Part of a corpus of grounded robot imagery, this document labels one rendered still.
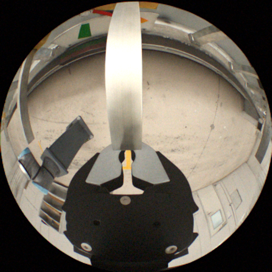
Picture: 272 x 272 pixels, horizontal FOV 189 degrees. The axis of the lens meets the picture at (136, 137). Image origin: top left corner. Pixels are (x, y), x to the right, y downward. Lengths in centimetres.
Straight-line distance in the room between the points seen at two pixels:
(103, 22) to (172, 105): 98
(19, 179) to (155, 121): 130
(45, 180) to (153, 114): 114
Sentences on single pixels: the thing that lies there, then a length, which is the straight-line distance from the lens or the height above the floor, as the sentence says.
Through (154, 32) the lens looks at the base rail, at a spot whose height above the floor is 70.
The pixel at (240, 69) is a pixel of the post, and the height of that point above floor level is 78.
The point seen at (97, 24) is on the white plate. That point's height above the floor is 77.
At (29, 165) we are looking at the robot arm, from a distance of 69.
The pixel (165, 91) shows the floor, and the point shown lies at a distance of 100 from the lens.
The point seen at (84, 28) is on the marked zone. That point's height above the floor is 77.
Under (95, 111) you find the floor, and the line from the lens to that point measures 103.
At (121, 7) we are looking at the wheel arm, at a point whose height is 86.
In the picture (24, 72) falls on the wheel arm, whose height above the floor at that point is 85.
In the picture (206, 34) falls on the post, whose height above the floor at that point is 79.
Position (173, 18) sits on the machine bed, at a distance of 55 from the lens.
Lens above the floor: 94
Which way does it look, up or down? 61 degrees down
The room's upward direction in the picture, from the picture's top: 174 degrees clockwise
